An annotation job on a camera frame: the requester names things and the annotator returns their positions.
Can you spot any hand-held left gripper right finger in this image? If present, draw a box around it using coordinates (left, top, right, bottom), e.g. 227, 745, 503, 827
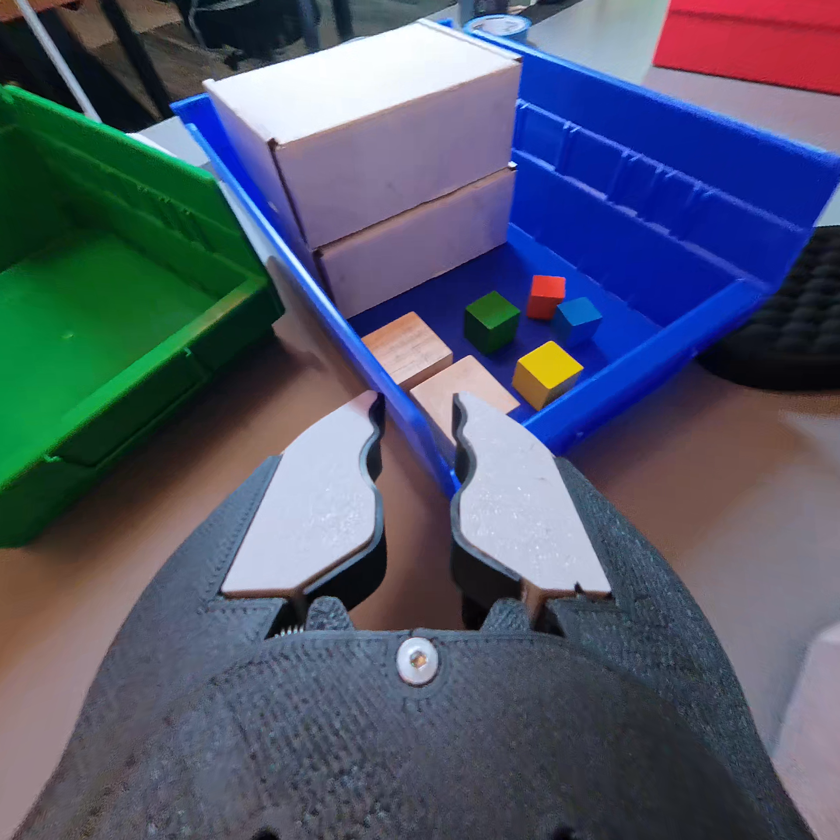
449, 391, 614, 626

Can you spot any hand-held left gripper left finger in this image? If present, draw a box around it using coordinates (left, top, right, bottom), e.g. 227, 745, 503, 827
220, 390, 388, 611

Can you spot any yellow wooden cube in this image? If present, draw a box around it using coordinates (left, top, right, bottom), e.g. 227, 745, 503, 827
512, 340, 585, 412

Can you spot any green wooden cube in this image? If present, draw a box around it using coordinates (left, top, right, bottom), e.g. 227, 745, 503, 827
463, 290, 522, 356

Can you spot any blue wooden cube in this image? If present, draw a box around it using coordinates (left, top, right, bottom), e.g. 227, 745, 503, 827
551, 297, 603, 349

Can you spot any red wooden cube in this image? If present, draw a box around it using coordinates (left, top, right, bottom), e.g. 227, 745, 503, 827
526, 275, 567, 321

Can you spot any blue plastic bin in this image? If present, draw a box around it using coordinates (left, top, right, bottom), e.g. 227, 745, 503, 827
169, 18, 840, 500

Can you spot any closed white cardboard box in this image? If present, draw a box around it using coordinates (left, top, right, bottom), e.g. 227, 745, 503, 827
202, 20, 524, 250
314, 167, 518, 320

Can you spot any plain wooden block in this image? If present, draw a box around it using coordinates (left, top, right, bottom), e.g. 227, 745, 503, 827
361, 311, 455, 393
408, 355, 522, 460

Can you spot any green plastic bin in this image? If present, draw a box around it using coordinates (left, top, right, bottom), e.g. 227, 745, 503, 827
0, 84, 286, 549

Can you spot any black mesh cushion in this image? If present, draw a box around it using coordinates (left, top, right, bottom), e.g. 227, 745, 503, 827
697, 225, 840, 392

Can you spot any blue tape roll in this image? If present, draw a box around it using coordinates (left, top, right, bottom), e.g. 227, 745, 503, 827
463, 13, 534, 47

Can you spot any red mat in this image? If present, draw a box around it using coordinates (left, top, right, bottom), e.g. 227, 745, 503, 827
653, 0, 840, 96

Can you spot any white pole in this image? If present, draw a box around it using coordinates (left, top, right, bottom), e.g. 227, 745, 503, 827
13, 0, 102, 122

